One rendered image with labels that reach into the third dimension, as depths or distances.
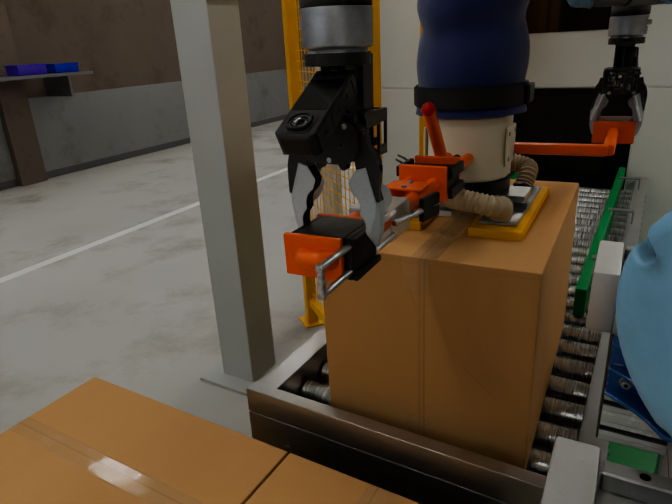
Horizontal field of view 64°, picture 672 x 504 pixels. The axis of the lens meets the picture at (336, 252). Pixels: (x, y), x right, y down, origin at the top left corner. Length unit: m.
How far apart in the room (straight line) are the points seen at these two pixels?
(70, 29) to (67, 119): 1.03
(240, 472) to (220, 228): 1.13
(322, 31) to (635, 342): 0.44
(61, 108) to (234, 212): 5.38
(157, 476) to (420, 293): 0.61
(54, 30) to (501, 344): 6.78
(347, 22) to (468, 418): 0.74
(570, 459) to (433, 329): 0.55
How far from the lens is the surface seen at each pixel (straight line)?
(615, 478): 0.47
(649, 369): 0.22
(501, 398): 1.02
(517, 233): 1.02
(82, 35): 7.52
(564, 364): 1.45
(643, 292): 0.21
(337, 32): 0.57
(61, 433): 1.36
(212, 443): 1.20
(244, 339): 2.21
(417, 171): 0.90
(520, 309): 0.92
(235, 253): 2.04
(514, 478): 1.02
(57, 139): 7.19
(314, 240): 0.59
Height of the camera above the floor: 1.30
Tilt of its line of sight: 21 degrees down
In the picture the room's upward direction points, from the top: 3 degrees counter-clockwise
